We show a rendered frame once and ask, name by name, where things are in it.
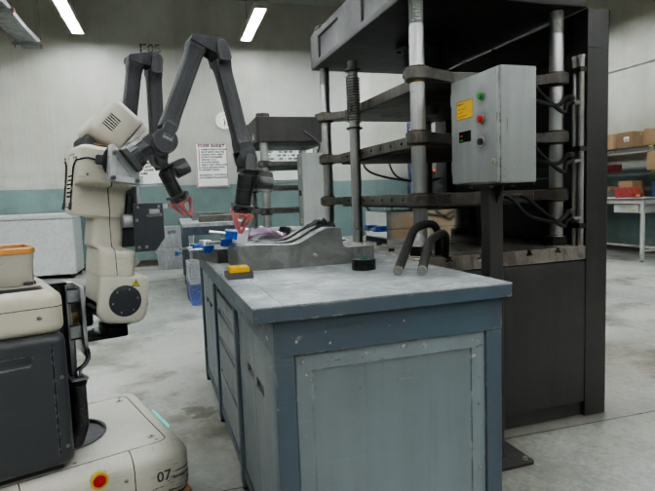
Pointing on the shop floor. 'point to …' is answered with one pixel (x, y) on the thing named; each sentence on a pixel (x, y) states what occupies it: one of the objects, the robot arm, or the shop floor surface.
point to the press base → (543, 341)
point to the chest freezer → (47, 241)
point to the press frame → (584, 124)
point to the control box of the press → (495, 166)
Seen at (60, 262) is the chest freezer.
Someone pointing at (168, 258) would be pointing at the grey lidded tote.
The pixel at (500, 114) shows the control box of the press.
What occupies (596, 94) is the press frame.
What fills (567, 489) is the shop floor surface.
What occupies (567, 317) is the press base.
